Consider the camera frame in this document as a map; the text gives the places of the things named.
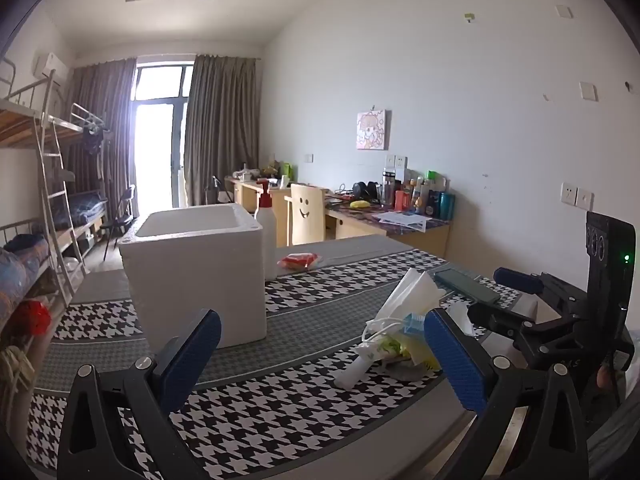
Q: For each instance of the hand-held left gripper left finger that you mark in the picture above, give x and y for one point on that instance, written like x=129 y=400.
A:
x=192 y=355

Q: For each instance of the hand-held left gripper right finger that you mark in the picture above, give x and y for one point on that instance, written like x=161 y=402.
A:
x=455 y=365

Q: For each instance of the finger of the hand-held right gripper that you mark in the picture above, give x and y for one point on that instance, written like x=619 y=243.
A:
x=520 y=280
x=505 y=321

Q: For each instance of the white foam box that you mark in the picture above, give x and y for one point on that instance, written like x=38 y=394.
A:
x=200 y=280

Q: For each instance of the white foam tube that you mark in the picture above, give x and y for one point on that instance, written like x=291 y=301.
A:
x=355 y=370

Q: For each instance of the person's right hand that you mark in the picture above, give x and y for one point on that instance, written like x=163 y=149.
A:
x=607 y=375

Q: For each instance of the black smartphone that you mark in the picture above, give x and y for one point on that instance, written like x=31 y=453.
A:
x=465 y=285

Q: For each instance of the houndstooth tablecloth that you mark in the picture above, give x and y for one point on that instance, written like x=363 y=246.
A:
x=280 y=410

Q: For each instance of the row of toiletry bottles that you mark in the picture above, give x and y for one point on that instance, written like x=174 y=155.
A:
x=425 y=200

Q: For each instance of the printed papers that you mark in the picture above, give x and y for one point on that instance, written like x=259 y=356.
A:
x=402 y=221

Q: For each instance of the white pump bottle red cap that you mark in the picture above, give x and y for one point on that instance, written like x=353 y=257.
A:
x=267 y=240

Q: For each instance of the red snack packet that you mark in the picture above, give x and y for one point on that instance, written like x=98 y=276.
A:
x=300 y=261

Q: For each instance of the wooden desk with patterned cover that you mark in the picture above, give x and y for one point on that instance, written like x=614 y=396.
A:
x=380 y=225

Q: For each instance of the black folding chair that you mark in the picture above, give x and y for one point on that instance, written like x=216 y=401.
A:
x=122 y=220

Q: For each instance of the red plastic bag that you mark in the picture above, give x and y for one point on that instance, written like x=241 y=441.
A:
x=32 y=317

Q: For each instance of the black folding stand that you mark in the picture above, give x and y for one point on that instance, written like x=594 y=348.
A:
x=217 y=191

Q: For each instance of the yellow banana-shaped object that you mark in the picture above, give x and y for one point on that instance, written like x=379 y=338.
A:
x=360 y=204

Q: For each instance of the black headphones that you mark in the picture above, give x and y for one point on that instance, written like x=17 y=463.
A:
x=367 y=190

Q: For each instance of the beige cloth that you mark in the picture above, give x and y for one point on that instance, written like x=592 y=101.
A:
x=15 y=367

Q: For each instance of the wooden chair with smiley face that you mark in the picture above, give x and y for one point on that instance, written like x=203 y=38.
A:
x=305 y=215

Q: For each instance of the dark blue folded bedding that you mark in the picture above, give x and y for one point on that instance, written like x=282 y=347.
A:
x=87 y=207

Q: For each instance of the metal bunk ladder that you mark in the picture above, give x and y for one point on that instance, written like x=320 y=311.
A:
x=56 y=235

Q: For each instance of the blue plaid quilt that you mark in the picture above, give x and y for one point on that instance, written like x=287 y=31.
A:
x=20 y=275

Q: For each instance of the pile of small desk items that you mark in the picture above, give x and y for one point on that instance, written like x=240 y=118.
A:
x=255 y=174

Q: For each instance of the glass balcony door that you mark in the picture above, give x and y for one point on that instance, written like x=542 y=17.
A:
x=157 y=150

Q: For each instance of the green packet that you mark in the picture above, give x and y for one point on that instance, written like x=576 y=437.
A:
x=288 y=170

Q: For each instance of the grey towel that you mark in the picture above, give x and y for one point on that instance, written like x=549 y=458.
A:
x=60 y=174

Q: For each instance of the dark hanging clothes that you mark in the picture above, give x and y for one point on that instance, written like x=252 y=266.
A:
x=95 y=147

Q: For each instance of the brown curtain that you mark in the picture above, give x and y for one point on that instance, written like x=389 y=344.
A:
x=105 y=110
x=220 y=125

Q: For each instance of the metal bunk bed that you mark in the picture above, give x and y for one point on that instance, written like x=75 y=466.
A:
x=87 y=120
x=20 y=130

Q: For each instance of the white air conditioner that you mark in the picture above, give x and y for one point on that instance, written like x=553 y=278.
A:
x=50 y=66

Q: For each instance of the white double wall socket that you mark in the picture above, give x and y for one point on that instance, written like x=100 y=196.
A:
x=396 y=161

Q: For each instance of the white wall plate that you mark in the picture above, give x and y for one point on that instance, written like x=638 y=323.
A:
x=564 y=10
x=588 y=91

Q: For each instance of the pink cartoon wall picture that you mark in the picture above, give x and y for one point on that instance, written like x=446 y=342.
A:
x=373 y=130

